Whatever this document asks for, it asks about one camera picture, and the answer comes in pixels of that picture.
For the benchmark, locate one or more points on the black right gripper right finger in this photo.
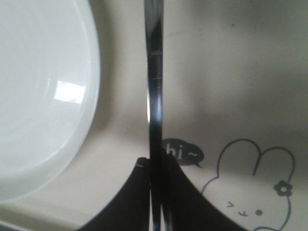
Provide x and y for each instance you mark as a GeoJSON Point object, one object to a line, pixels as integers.
{"type": "Point", "coordinates": [184, 208]}

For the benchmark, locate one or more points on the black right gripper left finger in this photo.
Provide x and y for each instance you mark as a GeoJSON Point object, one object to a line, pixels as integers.
{"type": "Point", "coordinates": [129, 210]}

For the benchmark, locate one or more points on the white round plate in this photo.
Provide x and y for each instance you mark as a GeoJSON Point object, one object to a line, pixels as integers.
{"type": "Point", "coordinates": [49, 85]}

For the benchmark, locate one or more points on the cream rabbit serving tray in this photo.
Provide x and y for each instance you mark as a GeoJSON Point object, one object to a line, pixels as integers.
{"type": "Point", "coordinates": [235, 113]}

